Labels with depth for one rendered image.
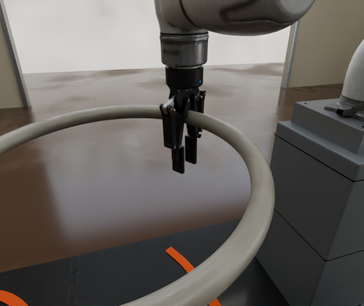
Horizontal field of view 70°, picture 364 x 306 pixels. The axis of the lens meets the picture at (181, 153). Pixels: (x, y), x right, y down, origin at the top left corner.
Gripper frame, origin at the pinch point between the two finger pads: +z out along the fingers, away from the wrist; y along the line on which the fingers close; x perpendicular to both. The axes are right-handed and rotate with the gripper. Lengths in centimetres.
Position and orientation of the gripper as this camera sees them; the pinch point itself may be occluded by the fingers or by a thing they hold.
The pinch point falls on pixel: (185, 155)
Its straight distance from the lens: 60.3
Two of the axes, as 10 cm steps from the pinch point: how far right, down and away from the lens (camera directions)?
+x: 8.1, 2.9, -5.2
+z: 0.1, 8.7, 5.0
